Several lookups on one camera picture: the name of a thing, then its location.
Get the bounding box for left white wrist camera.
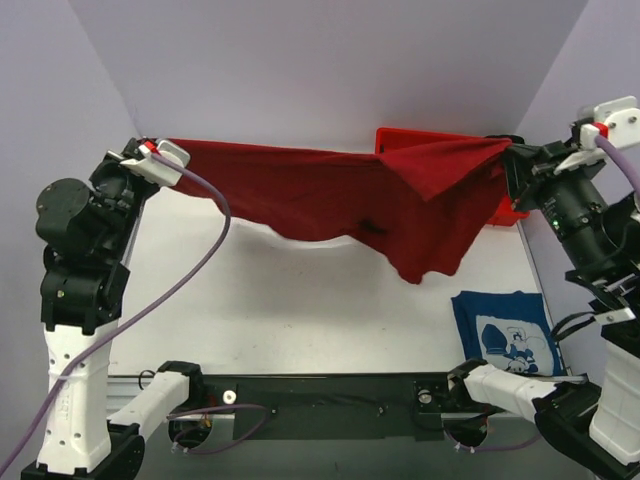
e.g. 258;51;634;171
120;139;191;187

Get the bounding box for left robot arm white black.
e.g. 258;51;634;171
21;139;206;479

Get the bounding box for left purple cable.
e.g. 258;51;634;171
0;149;271;480

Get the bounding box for blue folded t shirt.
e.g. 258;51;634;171
451;291;566;377

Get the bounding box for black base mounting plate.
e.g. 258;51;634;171
178;372;498;441

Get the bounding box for red plastic bin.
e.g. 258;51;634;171
375;127;530;227

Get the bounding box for purple cable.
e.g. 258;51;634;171
0;149;271;480
449;134;640;455

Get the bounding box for red t shirt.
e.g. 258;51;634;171
176;137;511;284

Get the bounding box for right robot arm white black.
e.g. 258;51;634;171
446;138;639;479

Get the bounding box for aluminium frame rail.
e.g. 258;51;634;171
104;137;151;391

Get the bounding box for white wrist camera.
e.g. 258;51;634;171
565;96;639;170
120;139;191;187

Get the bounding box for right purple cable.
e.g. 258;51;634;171
449;134;640;455

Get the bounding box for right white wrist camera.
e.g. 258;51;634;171
565;96;639;170

